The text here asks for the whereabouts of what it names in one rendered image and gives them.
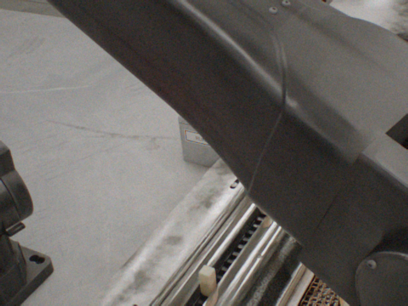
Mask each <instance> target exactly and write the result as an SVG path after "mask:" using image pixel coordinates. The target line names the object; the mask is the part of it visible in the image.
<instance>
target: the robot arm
mask: <svg viewBox="0 0 408 306"><path fill-rule="evenodd" d="M46 1H47V2H48V3H49V4H50V5H51V6H52V7H55V8H56V9H57V10H58V11H59V12H60V13H61V14H62V15H64V16H65V17H66V18H67V19H68V20H69V21H70V22H71V23H72V24H74V25H75V26H77V27H78V28H79V29H80V30H81V31H82V32H83V33H85V34H86V35H87V36H88V37H89V38H90V39H91V40H92V41H94V42H95V43H96V44H98V45H99V46H100V47H101V48H103V49H104V51H105V52H107V53H108V54H109V55H110V56H112V57H113V58H114V59H115V60H116V61H117V62H118V63H120V64H121V65H122V66H123V67H125V68H126V70H128V71H129V72H130V73H131V74H133V75H134V76H135V77H136V78H138V80H139V81H140V82H142V83H143V84H144V85H145V86H147V87H148V88H149V89H150V90H151V91H153V93H155V94H156V95H157V96H158V97H160V99H162V100H163V101H164V102H165V103H166V104H168V105H169V106H170V107H172V109H173V110H175V111H176V112H177V113H178V114H179V115H180V116H181V117H183V119H184V120H185V121H186V122H187V123H188V124H189V125H190V126H192V127H193V129H194V130H195V131H196V132H197V133H198V134H199V135H201V136H202V137H203V139H204V140H205V141H206V142H207V143H208V144H209V145H210V146H211V147H212V149H213V150H214V151H215V152H216V154H217V155H218V156H219V157H220V158H221V159H222V160H223V162H224V163H225V164H226V165H227V167H228V168H229V170H231V171H232V173H233V174H234V175H235V176H236V179H238V181H239V182H241V184H242V185H243V188H244V191H245V195H246V196H247V198H248V199H249V200H250V201H251V202H253V203H254V204H255V205H256V206H257V208H259V209H260V210H261V211H262V212H264V213H265V214H266V215H267V216H268V217H269V218H270V219H271V220H273V221H274V222H275V223H276V224H277V225H279V226H280V227H281V228H282V229H283V230H284V231H285V232H286V233H287V234H289V235H290V236H291V237H292V238H293V239H294V240H295V241H296V242H297V243H300V244H301V245H302V247H303V249H302V250H301V252H300V253H299V254H298V255H297V260H299V261H300V262H301V263H302V264H304V265H305V267H306V268H307V269H309V270H310V271H311V272H312V273H313V274H315V275H316V277H317V278H319V279H320V280H321V281H323V283H325V284H326V285H327V286H328V287H329V288H330V289H332V290H333V291H334V292H335V293H336V294H338V296H339V297H340V298H341V299H343V300H344V301H345V302H346V303H348V304H349V306H408V42H406V40H403V39H402V38H400V37H399V36H398V35H396V34H394V33H392V32H390V30H388V29H385V28H384V27H381V26H379V25H377V24H374V23H372V22H369V21H367V20H365V19H361V18H355V17H351V16H349V15H346V14H345V13H343V12H341V11H340V10H338V9H336V8H334V7H332V6H330V5H328V4H326V3H324V2H323V1H322V0H46ZM33 211H34V206H33V203H32V199H31V196H30V193H29V190H28V189H27V186H26V184H25V182H24V181H23V180H22V178H21V176H20V174H19V173H18V172H17V170H16V169H15V164H13V159H12V155H11V152H10V149H9V147H8V146H7V145H6V144H5V143H3V142H2V141H1V140H0V306H20V305H21V304H22V303H23V302H24V301H25V300H26V299H27V298H28V297H29V296H30V295H31V294H32V293H33V292H34V291H35V290H36V289H37V288H38V287H39V286H40V285H41V284H42V283H43V282H44V281H45V280H46V279H47V278H48V277H49V276H50V275H51V274H52V273H53V271H54V267H53V264H52V261H51V258H50V257H49V256H47V255H46V254H43V253H40V252H37V251H35V250H31V249H29V248H26V247H23V246H22V245H20V244H19V242H18V241H14V240H12V239H10V238H9V237H12V236H13V235H14V234H16V233H18V232H20V231H21V230H23V229H25V228H26V225H25V224H23V223H22V221H23V220H25V219H27V218H28V217H29V216H31V215H32V214H33Z"/></svg>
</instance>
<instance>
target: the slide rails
mask: <svg viewBox="0 0 408 306"><path fill-rule="evenodd" d="M256 209H257V206H256V205H255V204H254V203H253V202H251V201H250V200H249V199H248V198H247V196H245V197H244V199H243V200H242V201H241V202H240V203H239V204H238V206H237V208H236V209H235V210H234V211H233V213H232V214H231V215H230V216H229V217H228V219H227V220H226V222H225V223H224V224H223V225H222V227H221V229H219V230H218V232H217V233H216V234H215V236H214V237H213V238H212V240H211V241H210V242H209V243H208V244H207V246H206V248H205V249H204V250H203V251H202V253H201V254H199V256H198V258H197V259H196V260H195V262H194V263H193V264H192V265H191V266H190V268H189V269H188V270H187V272H186V273H185V274H184V275H183V277H182V279H180V280H179V282H178V283H177V285H176V286H175V287H174V289H173V290H172V291H171V292H170V293H169V294H168V297H167V298H166V299H165V300H164V301H163V303H162V304H161V305H160V306H186V304H187V303H188V301H189V300H190V299H191V298H192V297H193V295H194V293H195V292H196V291H197V289H198V288H199V286H200V282H199V271H200V270H201V269H202V268H203V266H204V265H207V266H209V267H211V268H214V266H215V265H216V263H217V262H218V261H219V259H221V257H222V256H223V254H224V253H225V251H226V250H227V249H228V247H229V245H231V244H232V242H233V241H234V239H235V238H236V236H237V235H238V233H239V232H241V230H242V229H243V227H244V225H245V224H246V223H247V221H248V220H249V219H250V218H251V216H252V215H253V213H254V212H255V210H256ZM275 224H276V223H275V222H274V221H273V220H271V219H270V218H269V217H268V216H265V218H264V220H263V221H262V223H261V224H260V225H259V226H258V228H257V230H256V231H255V232H254V234H253V235H252V236H251V239H249V241H248V242H247V243H246V245H245V247H244V248H243V250H242V251H241V252H240V253H239V254H238V256H237V258H236V259H235V261H234V262H233V264H232V265H231V267H229V269H228V270H227V272H226V273H225V274H224V276H223V278H222V280H221V281H219V283H218V284H217V285H216V288H215V289H214V291H213V292H212V293H211V295H210V296H209V297H208V299H207V300H206V301H205V303H204V304H203V306H221V304H222V303H223V301H224V300H225V299H226V297H227V295H228V293H230V291H231V290H232V289H233V287H234V285H235V283H236V282H237V281H238V279H239V278H240V277H241V275H242V273H243V272H244V271H245V269H246V267H247V265H248V264H249V263H250V262H251V261H252V259H253V257H254V255H255V254H256V253H257V251H258V249H260V247H261V246H262V244H263V243H264V241H265V239H266V238H267V236H268V235H269V233H271V231H272V229H273V228H274V226H275Z"/></svg>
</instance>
